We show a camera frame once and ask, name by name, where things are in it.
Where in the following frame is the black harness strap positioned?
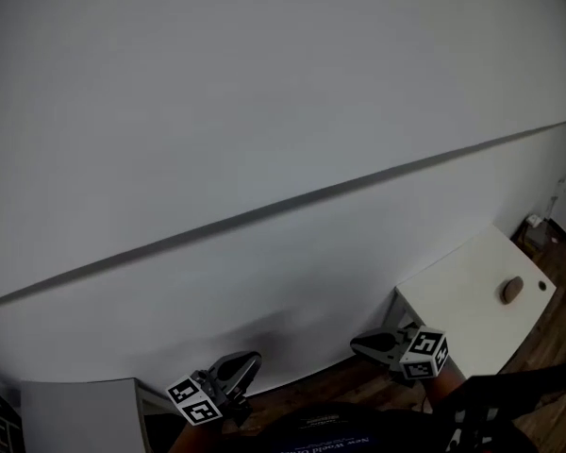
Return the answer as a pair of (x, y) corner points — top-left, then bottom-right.
(433, 360), (566, 453)

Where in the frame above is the person's black printed shirt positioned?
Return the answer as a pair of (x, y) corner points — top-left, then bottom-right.
(202, 401), (532, 453)

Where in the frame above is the grey electronic device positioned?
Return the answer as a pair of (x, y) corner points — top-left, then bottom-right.
(523, 226), (547, 249)

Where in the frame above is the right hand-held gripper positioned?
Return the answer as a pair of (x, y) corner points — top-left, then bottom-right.
(350, 326), (450, 381)

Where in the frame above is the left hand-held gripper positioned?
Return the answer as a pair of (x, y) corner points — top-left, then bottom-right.
(165, 350), (263, 428)

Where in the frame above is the long white table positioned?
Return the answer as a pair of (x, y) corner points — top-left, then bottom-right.
(18, 377), (148, 453)

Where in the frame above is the small white table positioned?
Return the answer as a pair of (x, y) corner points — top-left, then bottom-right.
(394, 224), (558, 382)

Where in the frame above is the grey wall trunking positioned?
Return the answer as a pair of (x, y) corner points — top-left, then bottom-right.
(0, 119), (566, 311)

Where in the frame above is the person's right forearm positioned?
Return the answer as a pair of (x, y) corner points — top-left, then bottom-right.
(424, 363), (468, 412)

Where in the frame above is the person's left forearm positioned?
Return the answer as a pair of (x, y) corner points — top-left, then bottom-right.
(167, 415), (207, 453)

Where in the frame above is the brown oval pad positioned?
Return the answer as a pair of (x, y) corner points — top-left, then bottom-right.
(499, 276), (524, 305)

